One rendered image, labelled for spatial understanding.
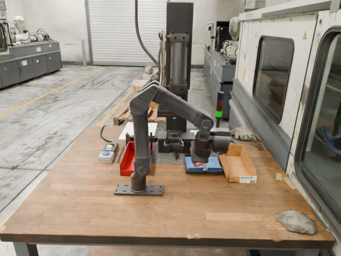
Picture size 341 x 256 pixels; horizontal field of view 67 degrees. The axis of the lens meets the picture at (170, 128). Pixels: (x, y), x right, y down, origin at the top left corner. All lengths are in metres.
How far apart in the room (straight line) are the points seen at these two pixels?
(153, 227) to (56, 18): 11.07
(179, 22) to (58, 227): 1.02
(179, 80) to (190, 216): 0.65
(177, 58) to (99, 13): 9.80
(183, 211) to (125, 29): 10.00
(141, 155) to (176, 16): 0.71
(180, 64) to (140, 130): 0.46
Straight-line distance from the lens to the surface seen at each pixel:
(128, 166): 1.29
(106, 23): 10.92
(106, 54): 11.00
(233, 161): 1.37
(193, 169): 1.20
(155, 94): 0.90
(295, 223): 1.04
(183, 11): 1.36
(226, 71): 4.40
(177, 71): 1.29
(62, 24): 11.61
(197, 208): 1.03
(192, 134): 1.44
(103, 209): 1.04
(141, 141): 0.98
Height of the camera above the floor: 1.54
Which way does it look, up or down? 21 degrees down
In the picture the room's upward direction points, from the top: 1 degrees clockwise
